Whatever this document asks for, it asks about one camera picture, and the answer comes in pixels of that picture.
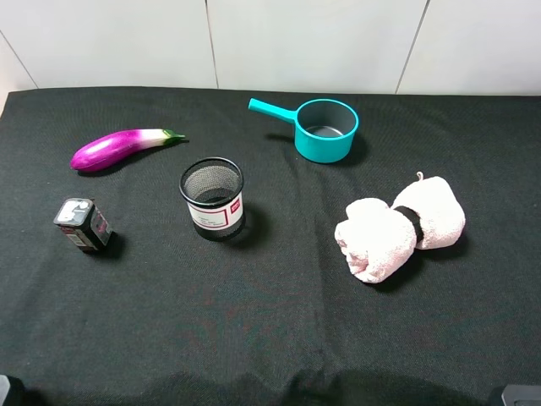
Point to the black mesh pen cup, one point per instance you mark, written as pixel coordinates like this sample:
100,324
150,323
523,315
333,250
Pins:
213,191

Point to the grey object bottom right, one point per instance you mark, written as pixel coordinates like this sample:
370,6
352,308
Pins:
521,395

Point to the grey object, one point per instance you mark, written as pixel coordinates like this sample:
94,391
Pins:
5,387
521,395

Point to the grey object bottom left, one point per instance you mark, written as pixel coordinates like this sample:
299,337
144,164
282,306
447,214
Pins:
5,387

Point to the teal saucepan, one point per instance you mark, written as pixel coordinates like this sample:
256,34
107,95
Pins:
324,129

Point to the rolled pink towel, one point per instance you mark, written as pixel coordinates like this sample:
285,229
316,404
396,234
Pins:
377,240

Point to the black tablecloth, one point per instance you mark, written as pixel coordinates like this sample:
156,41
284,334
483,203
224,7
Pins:
272,316

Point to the black band on towel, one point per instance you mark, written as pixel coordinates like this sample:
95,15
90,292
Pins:
414,219

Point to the purple toy eggplant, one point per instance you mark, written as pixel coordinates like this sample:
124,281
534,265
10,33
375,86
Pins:
111,149

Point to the small black box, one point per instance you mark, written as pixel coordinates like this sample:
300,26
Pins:
84,224

